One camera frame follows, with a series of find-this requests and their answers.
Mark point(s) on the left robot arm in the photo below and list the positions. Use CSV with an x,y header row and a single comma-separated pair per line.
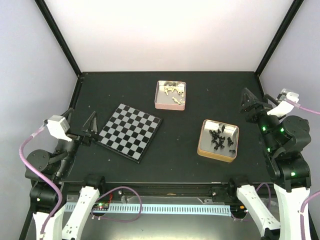
x,y
47,170

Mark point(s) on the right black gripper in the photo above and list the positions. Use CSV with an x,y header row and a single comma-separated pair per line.
x,y
260,108

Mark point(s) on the small green circuit board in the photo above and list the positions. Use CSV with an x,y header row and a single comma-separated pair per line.
x,y
100,206

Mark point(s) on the yellow tin tray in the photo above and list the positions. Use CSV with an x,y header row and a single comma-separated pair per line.
x,y
205,148

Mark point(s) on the left black frame post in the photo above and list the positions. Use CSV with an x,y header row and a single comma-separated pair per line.
x,y
47,15

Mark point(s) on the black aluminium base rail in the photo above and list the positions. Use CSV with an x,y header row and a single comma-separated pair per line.
x,y
216,190

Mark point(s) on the right black frame post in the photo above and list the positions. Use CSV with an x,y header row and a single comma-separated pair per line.
x,y
283,27

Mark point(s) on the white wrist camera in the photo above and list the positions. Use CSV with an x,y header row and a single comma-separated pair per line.
x,y
287,100
58,126

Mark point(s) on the black and grey chessboard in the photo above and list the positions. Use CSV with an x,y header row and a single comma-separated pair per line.
x,y
129,132

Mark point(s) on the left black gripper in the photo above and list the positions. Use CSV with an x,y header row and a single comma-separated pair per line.
x,y
86,138

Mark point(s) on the black frame post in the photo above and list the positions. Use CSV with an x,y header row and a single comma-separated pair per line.
x,y
47,15
283,27

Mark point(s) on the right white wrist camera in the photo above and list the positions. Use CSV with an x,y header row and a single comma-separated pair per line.
x,y
287,100

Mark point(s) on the pink tin tray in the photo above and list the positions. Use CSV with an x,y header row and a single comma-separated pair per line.
x,y
162,102

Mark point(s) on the pile of white chess pieces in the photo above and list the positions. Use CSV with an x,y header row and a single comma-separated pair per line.
x,y
176,93

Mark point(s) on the light blue slotted cable duct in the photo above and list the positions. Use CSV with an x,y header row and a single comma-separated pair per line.
x,y
167,209

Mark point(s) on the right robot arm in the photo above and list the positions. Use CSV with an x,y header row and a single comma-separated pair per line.
x,y
284,136

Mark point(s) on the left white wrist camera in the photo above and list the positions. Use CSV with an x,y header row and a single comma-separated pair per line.
x,y
58,126

